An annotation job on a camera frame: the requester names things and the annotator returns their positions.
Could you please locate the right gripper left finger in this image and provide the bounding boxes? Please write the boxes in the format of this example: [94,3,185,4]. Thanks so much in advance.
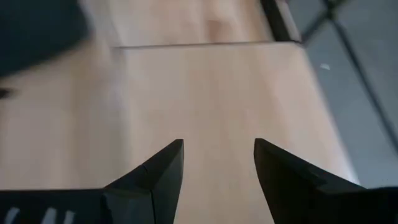
[101,138,185,224]

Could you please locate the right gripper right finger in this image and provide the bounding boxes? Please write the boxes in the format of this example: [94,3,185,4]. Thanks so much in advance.
[252,138,374,224]

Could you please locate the black rubber slide sandal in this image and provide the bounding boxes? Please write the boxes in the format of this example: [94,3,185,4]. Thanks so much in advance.
[0,0,91,79]

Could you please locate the wooden shelf with black frame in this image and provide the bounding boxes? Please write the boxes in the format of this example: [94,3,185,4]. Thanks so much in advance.
[113,41,361,224]

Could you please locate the black aluminium table frame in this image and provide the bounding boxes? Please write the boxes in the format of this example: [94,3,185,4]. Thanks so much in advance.
[260,0,303,44]

